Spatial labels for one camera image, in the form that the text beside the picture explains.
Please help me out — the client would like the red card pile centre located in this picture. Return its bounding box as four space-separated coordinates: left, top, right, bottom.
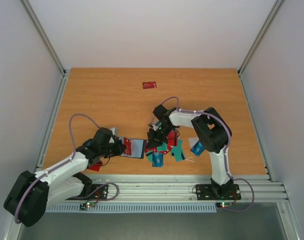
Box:
167 131 180 147

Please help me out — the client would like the white card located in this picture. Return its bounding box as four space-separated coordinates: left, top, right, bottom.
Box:
188 137 199 148

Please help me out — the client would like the teal card pile left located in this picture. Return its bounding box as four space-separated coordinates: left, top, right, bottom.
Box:
145 151 154 162

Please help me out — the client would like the grey cable duct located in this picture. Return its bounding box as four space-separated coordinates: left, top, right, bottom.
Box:
47 202 217 214

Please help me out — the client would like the blue VIP card pile bottom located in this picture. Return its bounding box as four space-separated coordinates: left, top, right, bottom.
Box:
152 152 164 168

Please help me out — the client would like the dark blue card holder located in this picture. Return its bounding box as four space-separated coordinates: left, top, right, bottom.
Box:
119 137 146 159

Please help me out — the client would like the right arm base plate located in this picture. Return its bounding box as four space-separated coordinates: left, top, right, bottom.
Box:
195 184 242 201

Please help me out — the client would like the lone red card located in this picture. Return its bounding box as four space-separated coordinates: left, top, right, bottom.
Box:
142 81 157 89

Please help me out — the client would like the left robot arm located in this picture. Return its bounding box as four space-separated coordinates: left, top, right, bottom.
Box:
3 127 126 227

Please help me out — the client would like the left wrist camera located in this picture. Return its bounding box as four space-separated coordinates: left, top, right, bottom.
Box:
110 127 118 136

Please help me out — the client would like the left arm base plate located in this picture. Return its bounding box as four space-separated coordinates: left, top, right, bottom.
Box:
67 184 108 200

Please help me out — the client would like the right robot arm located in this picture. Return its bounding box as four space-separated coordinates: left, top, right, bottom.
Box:
147 104 234 199

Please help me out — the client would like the teal card black stripe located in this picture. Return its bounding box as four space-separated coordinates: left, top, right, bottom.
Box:
171 139 186 162

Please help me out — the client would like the blue VIP card right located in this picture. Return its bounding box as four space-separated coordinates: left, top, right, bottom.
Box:
190 141 205 157

